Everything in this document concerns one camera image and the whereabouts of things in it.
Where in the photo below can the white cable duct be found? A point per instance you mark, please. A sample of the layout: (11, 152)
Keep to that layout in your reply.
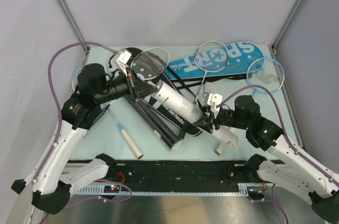
(114, 190)

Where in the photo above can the left aluminium frame post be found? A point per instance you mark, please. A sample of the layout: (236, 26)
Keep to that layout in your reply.
(70, 20)

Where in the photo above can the right aluminium frame post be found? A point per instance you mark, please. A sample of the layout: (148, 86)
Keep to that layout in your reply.
(288, 22)

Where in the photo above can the blue racket left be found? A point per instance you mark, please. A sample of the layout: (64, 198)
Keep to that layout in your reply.
(133, 146)

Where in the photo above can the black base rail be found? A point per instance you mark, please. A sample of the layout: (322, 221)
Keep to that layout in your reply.
(182, 175)

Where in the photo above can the blue racket right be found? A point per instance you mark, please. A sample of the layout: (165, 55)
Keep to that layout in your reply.
(266, 72)

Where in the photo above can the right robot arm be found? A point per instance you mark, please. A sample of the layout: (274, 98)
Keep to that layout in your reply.
(305, 176)

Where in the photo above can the blue racket bag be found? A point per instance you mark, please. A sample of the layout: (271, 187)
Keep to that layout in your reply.
(241, 56)

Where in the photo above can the white racket black handle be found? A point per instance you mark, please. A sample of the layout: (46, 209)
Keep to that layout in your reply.
(150, 63)

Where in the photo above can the black racket bag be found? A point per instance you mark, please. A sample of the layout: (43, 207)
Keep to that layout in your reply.
(185, 126)

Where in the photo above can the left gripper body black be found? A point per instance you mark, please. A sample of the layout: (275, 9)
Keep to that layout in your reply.
(131, 84)

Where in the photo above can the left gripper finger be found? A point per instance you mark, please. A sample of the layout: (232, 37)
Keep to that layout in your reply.
(142, 84)
(144, 92)

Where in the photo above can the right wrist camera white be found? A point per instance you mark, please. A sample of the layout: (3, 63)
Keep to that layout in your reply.
(213, 102)

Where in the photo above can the white racket on blue bag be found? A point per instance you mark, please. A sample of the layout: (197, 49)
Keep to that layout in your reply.
(210, 57)

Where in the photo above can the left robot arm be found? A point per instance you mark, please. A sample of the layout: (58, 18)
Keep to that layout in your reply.
(51, 189)

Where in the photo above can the white shuttlecock centre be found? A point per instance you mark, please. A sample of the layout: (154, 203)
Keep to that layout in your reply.
(206, 88)

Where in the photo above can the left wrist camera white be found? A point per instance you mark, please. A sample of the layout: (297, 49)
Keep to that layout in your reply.
(121, 59)

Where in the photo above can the black shuttlecock tube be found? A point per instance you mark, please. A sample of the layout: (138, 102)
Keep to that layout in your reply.
(160, 128)

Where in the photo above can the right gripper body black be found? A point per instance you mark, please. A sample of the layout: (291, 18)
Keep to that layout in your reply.
(210, 121)

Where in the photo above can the aluminium frame post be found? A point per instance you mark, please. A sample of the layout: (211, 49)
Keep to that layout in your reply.
(288, 22)
(70, 20)

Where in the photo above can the white shuttlecock tube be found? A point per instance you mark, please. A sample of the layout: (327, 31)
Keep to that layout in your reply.
(190, 112)

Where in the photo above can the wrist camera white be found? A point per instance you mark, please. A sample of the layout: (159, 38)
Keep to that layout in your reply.
(213, 102)
(121, 59)

